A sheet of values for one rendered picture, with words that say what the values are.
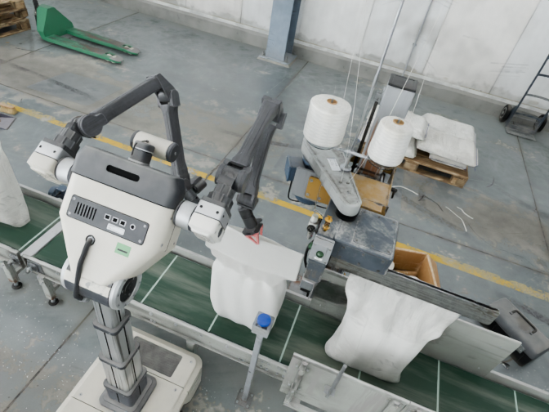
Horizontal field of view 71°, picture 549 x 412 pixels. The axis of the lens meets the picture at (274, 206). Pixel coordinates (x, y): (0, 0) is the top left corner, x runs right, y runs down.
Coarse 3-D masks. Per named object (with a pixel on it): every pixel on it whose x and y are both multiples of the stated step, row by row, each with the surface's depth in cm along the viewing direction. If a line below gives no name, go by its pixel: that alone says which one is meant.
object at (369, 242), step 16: (320, 224) 148; (336, 224) 149; (352, 224) 151; (368, 224) 152; (384, 224) 154; (336, 240) 144; (352, 240) 144; (368, 240) 146; (384, 240) 147; (336, 256) 149; (352, 256) 146; (368, 256) 143; (384, 256) 141; (304, 272) 162; (320, 272) 157; (384, 272) 146
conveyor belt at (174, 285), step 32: (64, 256) 234; (160, 288) 228; (192, 288) 231; (192, 320) 215; (224, 320) 218; (288, 320) 224; (320, 320) 228; (288, 352) 210; (320, 352) 213; (384, 384) 205; (416, 384) 208; (448, 384) 210; (480, 384) 213
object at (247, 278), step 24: (240, 240) 184; (264, 240) 183; (216, 264) 195; (240, 264) 193; (264, 264) 189; (288, 264) 184; (216, 288) 203; (240, 288) 195; (264, 288) 190; (216, 312) 217; (240, 312) 207; (264, 312) 201
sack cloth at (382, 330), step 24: (360, 288) 177; (384, 288) 173; (360, 312) 181; (384, 312) 177; (408, 312) 174; (432, 312) 172; (336, 336) 206; (360, 336) 185; (384, 336) 180; (408, 336) 176; (432, 336) 177; (360, 360) 195; (384, 360) 190; (408, 360) 186
